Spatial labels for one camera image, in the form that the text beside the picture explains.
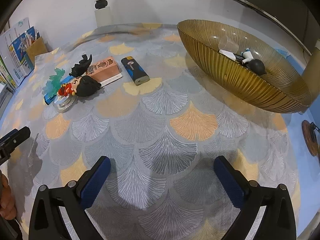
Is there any round wooden coaster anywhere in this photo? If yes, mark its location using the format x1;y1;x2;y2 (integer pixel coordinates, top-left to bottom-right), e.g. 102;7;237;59
302;120;319;157

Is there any black wall television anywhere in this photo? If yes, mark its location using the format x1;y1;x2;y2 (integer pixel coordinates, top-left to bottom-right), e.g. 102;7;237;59
235;0;319;55

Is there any clear plastic cup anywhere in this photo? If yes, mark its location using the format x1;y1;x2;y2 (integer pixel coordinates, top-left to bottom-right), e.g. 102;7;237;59
218;35;239;53

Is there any brown pen holder box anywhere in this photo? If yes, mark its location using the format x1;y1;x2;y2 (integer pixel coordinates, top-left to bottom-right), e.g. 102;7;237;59
27;37;48;65

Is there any clear round figurine base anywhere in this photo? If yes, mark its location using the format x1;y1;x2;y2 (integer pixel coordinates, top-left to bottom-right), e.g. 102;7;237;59
53;95;78;113

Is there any blue rectangular block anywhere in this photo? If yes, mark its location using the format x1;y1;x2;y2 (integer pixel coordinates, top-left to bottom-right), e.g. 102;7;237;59
44;76;73;105

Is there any black crow figurine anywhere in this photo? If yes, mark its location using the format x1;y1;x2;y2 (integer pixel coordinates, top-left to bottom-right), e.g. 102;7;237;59
69;54;92;77

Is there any black haired red figurine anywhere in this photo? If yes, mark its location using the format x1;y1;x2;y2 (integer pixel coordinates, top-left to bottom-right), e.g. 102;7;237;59
57;75;101;98

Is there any ginkgo pattern table mat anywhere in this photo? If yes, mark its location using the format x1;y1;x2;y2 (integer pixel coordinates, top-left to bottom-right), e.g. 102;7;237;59
1;24;300;239

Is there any blue white book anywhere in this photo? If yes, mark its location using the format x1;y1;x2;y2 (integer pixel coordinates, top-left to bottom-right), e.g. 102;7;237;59
10;27;36;76

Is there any amber ribbed glass bowl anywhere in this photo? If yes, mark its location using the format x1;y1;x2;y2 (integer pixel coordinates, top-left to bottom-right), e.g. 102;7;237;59
177;19;313;114

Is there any pink card box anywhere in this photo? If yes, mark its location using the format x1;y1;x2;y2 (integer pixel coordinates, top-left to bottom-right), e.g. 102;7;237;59
86;57;123;87

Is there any tall brown cylinder bottle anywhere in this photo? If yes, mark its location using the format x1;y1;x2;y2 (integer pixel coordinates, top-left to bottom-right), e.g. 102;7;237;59
302;47;320;94

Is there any person's left hand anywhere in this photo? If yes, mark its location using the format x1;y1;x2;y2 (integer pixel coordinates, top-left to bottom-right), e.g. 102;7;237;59
1;174;17;220

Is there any teal wave toy piece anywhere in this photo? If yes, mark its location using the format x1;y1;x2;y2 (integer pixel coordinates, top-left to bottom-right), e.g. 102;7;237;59
42;68;65;95

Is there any black blue lighter box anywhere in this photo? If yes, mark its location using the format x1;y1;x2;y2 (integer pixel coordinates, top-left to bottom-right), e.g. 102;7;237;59
121;56;150;86

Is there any white desk lamp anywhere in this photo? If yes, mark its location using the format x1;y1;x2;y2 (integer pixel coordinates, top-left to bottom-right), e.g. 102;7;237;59
94;0;112;28

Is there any white black astronaut figurine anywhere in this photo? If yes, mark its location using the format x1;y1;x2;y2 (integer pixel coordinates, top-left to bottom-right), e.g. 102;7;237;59
241;49;266;76

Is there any white cube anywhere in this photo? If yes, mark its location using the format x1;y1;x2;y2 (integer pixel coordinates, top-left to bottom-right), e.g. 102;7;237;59
219;49;244;61

